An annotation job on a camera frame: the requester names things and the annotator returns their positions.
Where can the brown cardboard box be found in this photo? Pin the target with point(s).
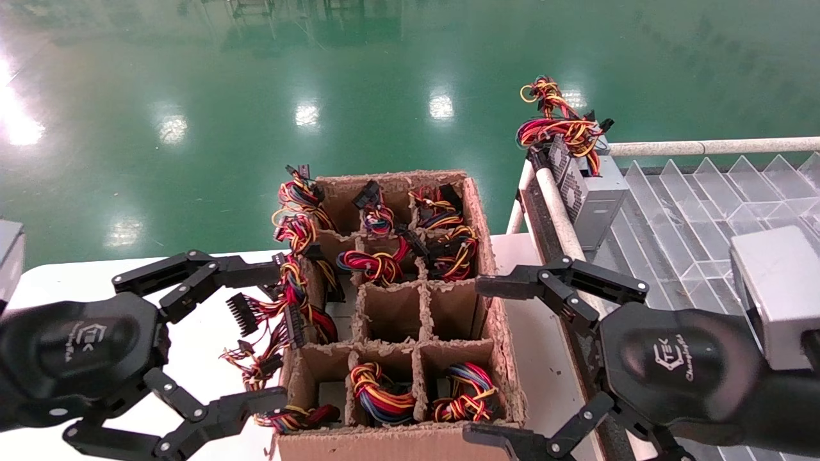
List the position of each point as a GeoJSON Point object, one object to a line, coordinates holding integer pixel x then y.
{"type": "Point", "coordinates": [397, 445]}

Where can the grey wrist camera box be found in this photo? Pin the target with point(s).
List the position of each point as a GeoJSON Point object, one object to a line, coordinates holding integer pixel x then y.
{"type": "Point", "coordinates": [781, 294]}
{"type": "Point", "coordinates": [11, 256]}

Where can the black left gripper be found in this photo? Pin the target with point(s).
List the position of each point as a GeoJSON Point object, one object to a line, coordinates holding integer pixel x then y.
{"type": "Point", "coordinates": [77, 352]}

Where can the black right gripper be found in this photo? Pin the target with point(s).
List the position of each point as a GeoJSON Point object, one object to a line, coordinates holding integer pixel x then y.
{"type": "Point", "coordinates": [679, 365]}

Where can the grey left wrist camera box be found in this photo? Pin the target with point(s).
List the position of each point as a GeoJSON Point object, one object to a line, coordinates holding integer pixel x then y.
{"type": "Point", "coordinates": [11, 256]}

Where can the clear acrylic divider tray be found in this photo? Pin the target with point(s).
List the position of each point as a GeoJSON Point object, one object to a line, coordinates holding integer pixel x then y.
{"type": "Point", "coordinates": [679, 211]}

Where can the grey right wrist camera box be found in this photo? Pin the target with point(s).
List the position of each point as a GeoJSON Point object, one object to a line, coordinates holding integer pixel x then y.
{"type": "Point", "coordinates": [781, 294]}

